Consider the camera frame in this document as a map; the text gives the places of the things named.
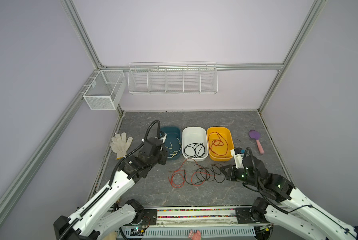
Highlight red cable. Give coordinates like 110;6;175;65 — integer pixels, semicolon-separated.
208;131;230;157

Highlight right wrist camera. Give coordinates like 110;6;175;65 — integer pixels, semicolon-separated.
230;148;245;169

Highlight white plastic bin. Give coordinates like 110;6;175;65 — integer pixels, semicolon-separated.
182;127;209;162

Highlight black cable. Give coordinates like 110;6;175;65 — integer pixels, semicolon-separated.
183;142;206;159

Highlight yellow cable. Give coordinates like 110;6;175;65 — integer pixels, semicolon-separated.
166;137;182;159

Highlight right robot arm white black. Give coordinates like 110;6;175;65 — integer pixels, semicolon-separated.
222;148;358;240

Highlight small white mesh basket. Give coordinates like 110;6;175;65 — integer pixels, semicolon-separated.
83;70;127;111

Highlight yellow plastic bin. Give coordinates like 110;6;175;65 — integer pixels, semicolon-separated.
206;127;234;162

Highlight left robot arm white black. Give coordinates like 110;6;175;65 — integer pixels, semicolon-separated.
54;120;168;240

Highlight purple pink toy trowel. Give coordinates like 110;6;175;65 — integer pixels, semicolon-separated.
248;130;264;155

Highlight dark teal plastic bin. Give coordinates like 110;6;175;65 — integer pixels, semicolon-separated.
161;126;182;160

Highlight pink object at front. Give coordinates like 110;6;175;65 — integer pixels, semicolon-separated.
188;230;202;240

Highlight long white wire basket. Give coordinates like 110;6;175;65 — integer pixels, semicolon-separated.
128;62;218;95

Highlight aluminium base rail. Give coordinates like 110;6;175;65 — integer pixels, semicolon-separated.
73;204;323;229

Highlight red cables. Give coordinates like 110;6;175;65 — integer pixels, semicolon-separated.
168;158;211;189

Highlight white work glove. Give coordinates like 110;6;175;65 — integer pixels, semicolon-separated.
110;133;133;159

